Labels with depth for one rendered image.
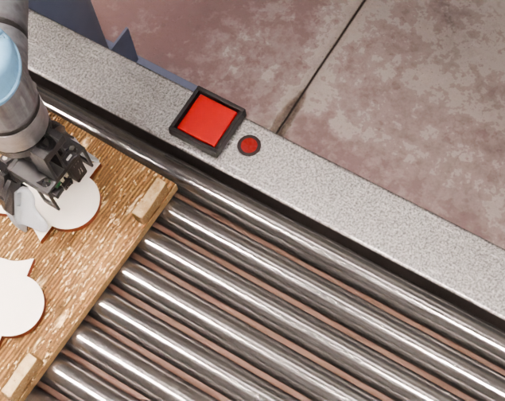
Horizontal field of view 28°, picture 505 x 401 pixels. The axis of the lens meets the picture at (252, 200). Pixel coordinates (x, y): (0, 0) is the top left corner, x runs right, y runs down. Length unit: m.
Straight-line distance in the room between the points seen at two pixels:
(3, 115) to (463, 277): 0.59
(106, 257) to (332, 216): 0.29
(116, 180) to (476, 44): 1.38
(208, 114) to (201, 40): 1.18
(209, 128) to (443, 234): 0.34
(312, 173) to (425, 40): 1.23
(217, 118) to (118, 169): 0.15
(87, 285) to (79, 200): 0.11
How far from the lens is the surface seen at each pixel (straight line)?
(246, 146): 1.33
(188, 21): 2.56
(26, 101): 1.06
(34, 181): 1.18
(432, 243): 1.28
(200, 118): 1.34
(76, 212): 1.29
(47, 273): 1.28
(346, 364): 1.23
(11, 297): 1.28
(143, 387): 1.24
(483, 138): 2.39
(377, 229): 1.28
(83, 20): 2.03
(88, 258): 1.28
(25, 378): 1.23
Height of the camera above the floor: 2.10
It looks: 66 degrees down
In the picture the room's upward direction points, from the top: 10 degrees counter-clockwise
